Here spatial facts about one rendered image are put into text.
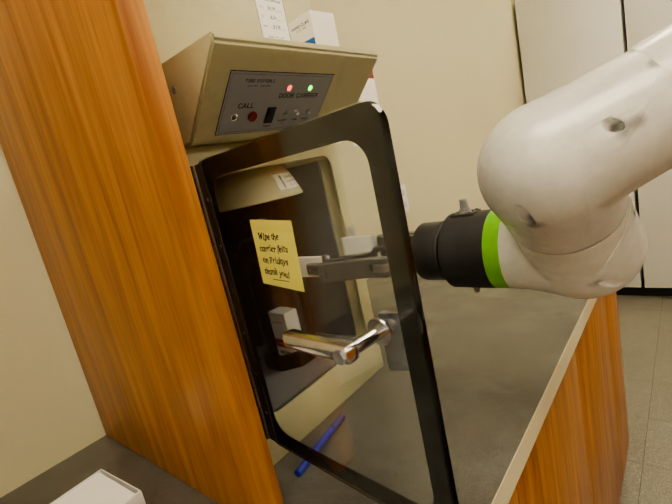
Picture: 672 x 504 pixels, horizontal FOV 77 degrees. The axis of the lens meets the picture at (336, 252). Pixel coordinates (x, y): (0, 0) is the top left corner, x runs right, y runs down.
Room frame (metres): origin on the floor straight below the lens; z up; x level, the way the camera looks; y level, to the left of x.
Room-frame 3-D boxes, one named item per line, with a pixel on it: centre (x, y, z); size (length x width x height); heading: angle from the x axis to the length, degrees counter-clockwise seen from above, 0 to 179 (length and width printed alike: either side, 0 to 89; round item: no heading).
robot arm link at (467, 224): (0.49, -0.16, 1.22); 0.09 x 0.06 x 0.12; 137
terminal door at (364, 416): (0.43, 0.05, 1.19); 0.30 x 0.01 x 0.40; 41
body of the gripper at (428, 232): (0.54, -0.11, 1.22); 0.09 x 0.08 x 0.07; 47
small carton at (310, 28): (0.69, -0.04, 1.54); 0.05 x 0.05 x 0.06; 44
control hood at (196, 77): (0.63, 0.01, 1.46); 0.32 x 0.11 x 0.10; 138
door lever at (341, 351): (0.36, 0.02, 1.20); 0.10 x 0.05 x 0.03; 41
